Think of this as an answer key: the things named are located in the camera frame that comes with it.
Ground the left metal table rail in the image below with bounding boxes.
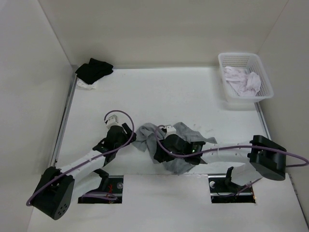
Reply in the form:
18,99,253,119
47,65,78,167

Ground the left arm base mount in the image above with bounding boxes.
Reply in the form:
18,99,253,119
78,169,124,204

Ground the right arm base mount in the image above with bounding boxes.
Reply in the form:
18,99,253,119
208,167,256,203

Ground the grey tank top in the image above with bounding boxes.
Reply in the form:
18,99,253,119
133,122,217,174

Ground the folded white tank top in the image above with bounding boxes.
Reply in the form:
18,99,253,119
77,79,98,90

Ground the right metal table rail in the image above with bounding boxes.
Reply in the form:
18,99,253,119
254,102,271,140

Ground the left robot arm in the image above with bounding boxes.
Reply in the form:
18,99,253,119
26,123,136,220

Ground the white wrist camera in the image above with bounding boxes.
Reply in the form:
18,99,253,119
105,115,119,129
161,125,176,136

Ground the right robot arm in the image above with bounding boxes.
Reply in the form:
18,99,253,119
154,134,286,191

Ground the folded black tank top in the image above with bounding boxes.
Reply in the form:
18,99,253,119
75,58,114,85

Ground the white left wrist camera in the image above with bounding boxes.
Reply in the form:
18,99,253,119
105,115,119,129

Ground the white plastic laundry basket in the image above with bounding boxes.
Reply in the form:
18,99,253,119
218,53,274,103

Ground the pink tank top in basket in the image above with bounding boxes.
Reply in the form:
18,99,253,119
224,66,261,97

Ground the metal table rail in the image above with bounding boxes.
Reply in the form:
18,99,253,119
47,65,78,167
254,102,271,140

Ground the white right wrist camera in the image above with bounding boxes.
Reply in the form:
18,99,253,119
161,125,176,136

